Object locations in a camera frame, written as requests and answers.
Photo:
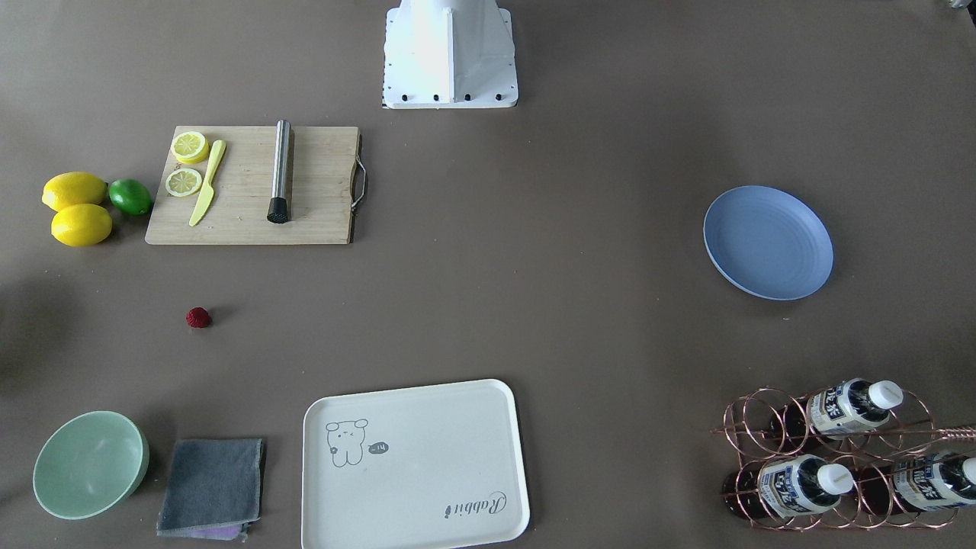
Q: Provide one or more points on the grey folded cloth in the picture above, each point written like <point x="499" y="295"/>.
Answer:
<point x="214" y="489"/>

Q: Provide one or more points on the whole yellow lemon lower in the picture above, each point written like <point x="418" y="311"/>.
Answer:
<point x="83" y="224"/>

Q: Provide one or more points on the dark drink bottle top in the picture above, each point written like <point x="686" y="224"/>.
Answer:
<point x="852" y="407"/>

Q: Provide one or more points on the copper wire bottle rack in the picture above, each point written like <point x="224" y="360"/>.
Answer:
<point x="911" y="433"/>

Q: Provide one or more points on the green lime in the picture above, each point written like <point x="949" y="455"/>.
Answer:
<point x="130" y="196"/>

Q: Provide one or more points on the whole yellow lemon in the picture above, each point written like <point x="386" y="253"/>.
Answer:
<point x="73" y="188"/>
<point x="83" y="224"/>

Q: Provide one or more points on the steel muddler black tip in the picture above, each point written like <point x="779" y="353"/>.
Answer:
<point x="279" y="209"/>

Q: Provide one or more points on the wooden cutting board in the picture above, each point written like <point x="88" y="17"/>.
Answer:
<point x="322" y="192"/>

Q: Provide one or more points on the lemon slice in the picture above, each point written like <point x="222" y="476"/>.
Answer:
<point x="183" y="182"/>
<point x="190" y="147"/>

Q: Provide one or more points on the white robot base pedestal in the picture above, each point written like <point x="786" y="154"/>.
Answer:
<point x="449" y="55"/>

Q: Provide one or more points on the red strawberry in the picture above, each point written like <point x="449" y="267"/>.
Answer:
<point x="198" y="318"/>

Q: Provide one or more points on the green bowl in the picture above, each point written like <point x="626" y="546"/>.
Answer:
<point x="89" y="465"/>

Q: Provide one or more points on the blue plate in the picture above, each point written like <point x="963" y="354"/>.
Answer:
<point x="768" y="243"/>

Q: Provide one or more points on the whole yellow lemon upper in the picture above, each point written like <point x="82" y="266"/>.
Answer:
<point x="73" y="188"/>

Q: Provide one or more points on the yellow plastic knife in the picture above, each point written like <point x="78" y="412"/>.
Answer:
<point x="206" y="193"/>

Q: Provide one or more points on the dark drink bottle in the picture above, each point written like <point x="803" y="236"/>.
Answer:
<point x="788" y="488"/>
<point x="935" y="482"/>
<point x="852" y="407"/>

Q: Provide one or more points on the white rabbit tray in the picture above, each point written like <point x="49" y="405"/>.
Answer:
<point x="438" y="466"/>

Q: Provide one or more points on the lemon slice lower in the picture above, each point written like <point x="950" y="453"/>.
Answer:
<point x="183" y="182"/>

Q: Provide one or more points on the lemon slice upper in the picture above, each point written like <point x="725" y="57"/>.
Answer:
<point x="190" y="147"/>

